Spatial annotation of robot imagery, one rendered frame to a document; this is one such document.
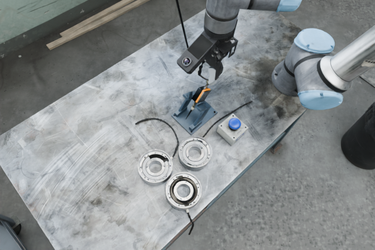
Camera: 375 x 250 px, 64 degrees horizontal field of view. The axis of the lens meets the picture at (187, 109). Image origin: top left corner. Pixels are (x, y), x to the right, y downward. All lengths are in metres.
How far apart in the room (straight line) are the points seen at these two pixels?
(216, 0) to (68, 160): 0.65
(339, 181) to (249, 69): 1.09
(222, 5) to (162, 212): 0.59
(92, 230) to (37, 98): 1.38
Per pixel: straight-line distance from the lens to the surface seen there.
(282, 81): 1.13
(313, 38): 1.03
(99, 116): 1.05
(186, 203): 0.89
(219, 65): 0.78
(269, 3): 0.67
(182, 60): 0.74
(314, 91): 0.93
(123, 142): 0.99
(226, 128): 0.97
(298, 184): 1.92
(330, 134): 2.15
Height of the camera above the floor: 1.70
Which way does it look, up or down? 60 degrees down
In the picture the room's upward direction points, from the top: 6 degrees clockwise
